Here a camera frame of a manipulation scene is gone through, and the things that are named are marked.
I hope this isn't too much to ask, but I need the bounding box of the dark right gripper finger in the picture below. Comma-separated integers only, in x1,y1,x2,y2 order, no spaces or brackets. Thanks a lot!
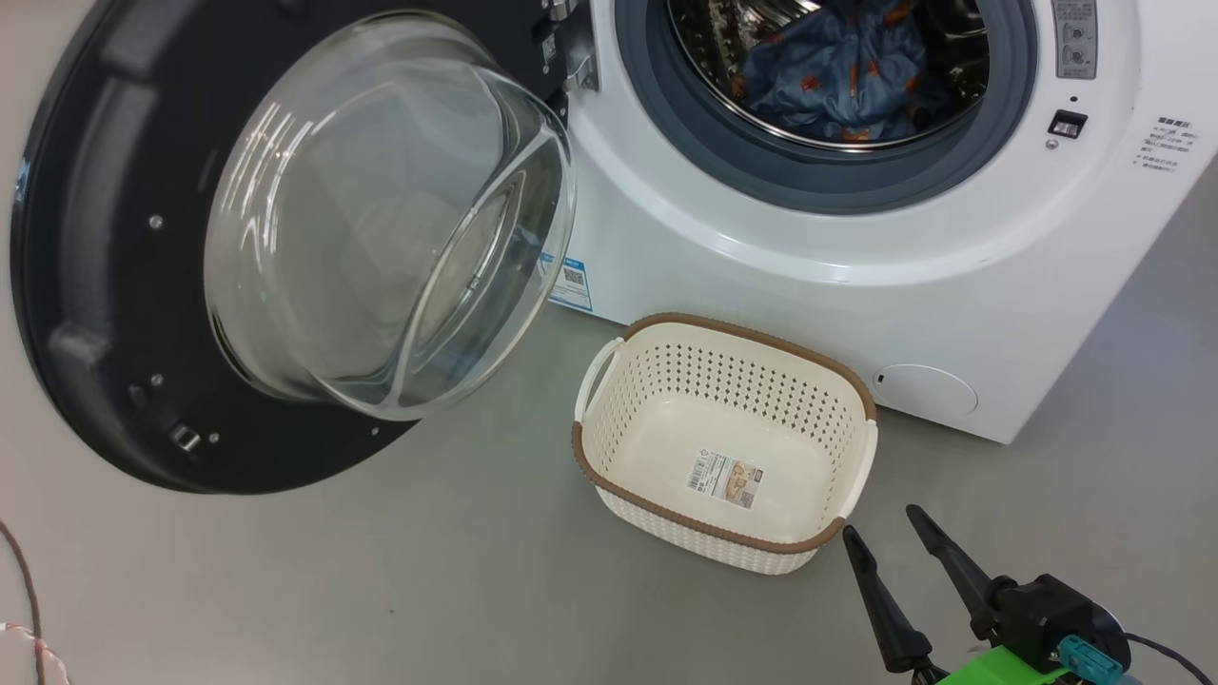
905,504,1002,641
842,525,935,675

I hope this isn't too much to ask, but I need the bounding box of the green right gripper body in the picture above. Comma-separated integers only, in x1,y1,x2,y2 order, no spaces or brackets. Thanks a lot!
913,645,1072,685

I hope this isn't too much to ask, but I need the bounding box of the blue patterned cloth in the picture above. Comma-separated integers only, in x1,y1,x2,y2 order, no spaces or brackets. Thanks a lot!
818,0,930,134
740,10,876,144

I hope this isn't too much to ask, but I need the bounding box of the black round glass washer door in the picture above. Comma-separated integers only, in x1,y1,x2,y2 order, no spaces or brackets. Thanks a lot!
10,0,598,496

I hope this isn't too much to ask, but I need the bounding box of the white front-load washing machine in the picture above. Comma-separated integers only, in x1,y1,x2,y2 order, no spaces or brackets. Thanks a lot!
538,0,1218,445

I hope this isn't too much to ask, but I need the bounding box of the stainless steel washing machine drum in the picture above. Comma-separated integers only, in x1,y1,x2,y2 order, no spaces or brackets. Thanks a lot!
666,0,991,153

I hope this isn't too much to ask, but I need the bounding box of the metal door hinge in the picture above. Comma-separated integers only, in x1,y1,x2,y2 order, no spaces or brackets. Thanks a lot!
540,0,601,94

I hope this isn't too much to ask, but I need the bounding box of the round white filter cover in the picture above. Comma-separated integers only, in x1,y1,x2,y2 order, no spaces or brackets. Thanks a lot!
873,363,979,418

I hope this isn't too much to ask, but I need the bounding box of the product sticker inside basket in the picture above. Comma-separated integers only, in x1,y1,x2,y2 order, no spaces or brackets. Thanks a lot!
685,449,768,511

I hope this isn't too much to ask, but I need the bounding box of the white basket with brown rim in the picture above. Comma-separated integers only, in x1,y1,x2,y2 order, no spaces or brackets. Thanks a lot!
571,312,878,577

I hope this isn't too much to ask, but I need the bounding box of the blue energy label sticker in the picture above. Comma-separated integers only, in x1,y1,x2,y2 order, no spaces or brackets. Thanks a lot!
538,252,594,313

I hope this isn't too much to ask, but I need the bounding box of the grey warning label sticker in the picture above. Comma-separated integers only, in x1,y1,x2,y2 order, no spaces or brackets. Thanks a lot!
1051,0,1099,81

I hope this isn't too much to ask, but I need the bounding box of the teal right camera cable connector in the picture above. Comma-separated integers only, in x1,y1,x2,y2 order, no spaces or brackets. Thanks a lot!
1056,635,1126,685

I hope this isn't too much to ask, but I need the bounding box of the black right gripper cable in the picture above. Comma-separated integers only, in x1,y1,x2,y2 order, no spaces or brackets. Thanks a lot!
1123,632,1215,685

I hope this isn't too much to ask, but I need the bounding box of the thin red white wire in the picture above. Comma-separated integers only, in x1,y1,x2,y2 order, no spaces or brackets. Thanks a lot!
0,519,73,685

